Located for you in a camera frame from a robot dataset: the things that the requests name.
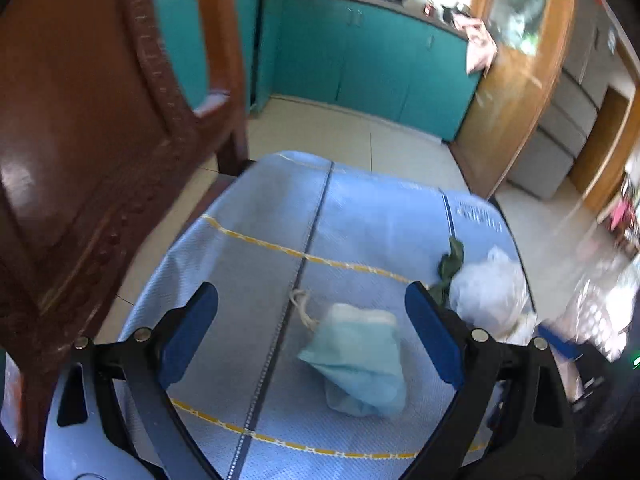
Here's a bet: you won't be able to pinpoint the white plastic bag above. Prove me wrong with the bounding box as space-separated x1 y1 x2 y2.
448 246 537 346

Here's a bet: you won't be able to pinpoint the light blue face mask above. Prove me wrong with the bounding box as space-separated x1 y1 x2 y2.
290 289 408 418

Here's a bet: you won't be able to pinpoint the teal lower kitchen cabinets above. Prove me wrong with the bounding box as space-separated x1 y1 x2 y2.
234 0 480 142

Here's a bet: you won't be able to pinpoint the white plastic mesh basket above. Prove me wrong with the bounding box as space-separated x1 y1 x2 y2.
551 257 639 362

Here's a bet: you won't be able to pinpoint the green leaf scrap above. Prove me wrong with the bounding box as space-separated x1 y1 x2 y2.
427 236 464 306

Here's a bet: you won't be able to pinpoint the dark wooden chair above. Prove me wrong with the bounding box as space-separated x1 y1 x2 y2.
1 0 247 463

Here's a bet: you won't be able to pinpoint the brown wooden room door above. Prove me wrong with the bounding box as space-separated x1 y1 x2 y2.
568 87 629 193

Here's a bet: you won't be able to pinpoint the silver refrigerator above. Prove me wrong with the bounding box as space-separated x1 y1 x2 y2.
508 0 629 200

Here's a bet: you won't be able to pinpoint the pink hanging towel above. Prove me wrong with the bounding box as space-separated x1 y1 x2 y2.
454 13 498 75

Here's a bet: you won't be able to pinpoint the wooden glass sliding door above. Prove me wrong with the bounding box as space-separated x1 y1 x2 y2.
450 0 576 198

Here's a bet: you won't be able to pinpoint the black kettle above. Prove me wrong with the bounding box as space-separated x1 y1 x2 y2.
442 2 472 26

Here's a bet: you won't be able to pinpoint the red thermos bottle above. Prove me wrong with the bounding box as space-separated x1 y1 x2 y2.
424 1 435 16

